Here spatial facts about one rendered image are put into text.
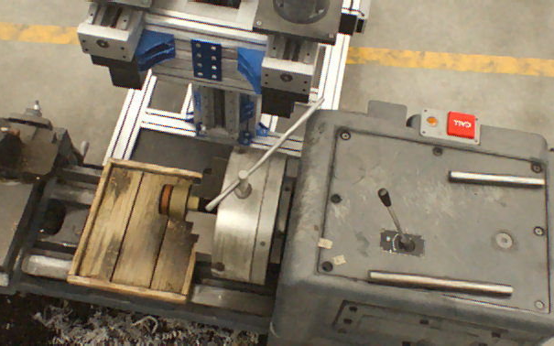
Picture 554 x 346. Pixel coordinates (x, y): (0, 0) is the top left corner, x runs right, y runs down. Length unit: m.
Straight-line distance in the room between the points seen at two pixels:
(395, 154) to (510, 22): 2.19
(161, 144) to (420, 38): 1.40
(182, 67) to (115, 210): 0.51
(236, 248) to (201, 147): 1.28
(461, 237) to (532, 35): 2.27
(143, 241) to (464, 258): 0.82
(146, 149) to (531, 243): 1.65
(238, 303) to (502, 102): 1.93
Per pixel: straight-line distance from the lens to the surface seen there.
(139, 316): 2.10
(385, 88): 3.22
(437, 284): 1.40
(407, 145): 1.55
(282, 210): 1.52
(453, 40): 3.48
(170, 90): 2.89
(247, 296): 1.77
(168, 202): 1.61
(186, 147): 2.73
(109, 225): 1.85
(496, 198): 1.55
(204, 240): 1.56
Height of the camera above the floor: 2.54
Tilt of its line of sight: 61 degrees down
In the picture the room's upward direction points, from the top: 7 degrees clockwise
